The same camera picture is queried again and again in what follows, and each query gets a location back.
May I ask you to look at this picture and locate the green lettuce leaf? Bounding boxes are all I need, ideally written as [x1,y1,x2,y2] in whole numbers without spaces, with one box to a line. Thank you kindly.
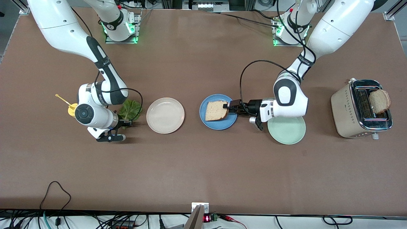
[118,100,143,129]

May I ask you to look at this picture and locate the toasted bread slice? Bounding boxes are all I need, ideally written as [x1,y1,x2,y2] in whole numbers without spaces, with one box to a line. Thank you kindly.
[205,101,229,121]
[369,89,392,115]

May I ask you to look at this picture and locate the yellow squeeze bottle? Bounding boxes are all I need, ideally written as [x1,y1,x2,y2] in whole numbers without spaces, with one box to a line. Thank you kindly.
[55,94,79,118]

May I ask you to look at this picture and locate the blue plate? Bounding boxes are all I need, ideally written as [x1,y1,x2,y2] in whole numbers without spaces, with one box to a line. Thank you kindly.
[199,94,238,130]

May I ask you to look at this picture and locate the pale pink plate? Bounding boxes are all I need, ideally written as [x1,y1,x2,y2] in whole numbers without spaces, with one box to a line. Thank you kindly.
[146,97,185,134]

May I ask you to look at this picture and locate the pale green plate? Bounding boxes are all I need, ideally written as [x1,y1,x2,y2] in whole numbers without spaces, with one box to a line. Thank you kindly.
[267,116,306,145]

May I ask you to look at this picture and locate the metal mounting plate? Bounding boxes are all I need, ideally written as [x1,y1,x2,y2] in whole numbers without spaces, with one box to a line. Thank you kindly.
[191,202,210,214]

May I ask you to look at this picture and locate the beige chrome toaster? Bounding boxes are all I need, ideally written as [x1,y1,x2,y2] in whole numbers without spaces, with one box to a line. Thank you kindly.
[331,78,393,140]

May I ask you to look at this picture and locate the black power strip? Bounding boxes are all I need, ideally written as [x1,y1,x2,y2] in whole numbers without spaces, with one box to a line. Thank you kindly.
[108,222,135,229]

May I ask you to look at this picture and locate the black device white lights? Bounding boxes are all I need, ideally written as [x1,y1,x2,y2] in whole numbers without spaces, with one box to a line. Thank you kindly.
[183,0,229,12]

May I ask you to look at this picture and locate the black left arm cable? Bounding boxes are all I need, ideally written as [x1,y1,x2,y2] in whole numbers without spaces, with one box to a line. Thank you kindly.
[240,0,317,110]

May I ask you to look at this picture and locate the thin black looped cable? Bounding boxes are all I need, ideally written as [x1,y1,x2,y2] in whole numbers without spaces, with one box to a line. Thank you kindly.
[40,181,71,212]

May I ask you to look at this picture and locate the black base cable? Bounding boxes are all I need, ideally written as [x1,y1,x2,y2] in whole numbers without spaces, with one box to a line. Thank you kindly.
[208,9,280,28]

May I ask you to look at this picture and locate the red and black wires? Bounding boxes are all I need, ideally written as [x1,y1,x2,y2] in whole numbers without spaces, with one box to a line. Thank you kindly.
[219,215,248,229]

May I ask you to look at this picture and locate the aluminium camera post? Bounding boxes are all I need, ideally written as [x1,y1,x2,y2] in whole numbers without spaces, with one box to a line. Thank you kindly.
[183,205,204,229]

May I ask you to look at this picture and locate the black coiled cable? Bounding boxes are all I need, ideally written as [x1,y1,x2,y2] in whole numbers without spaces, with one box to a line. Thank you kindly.
[323,215,353,226]

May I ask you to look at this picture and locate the metal corner bracket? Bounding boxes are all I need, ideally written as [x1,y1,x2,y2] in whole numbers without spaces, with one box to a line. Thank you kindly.
[383,0,407,21]
[13,0,31,15]

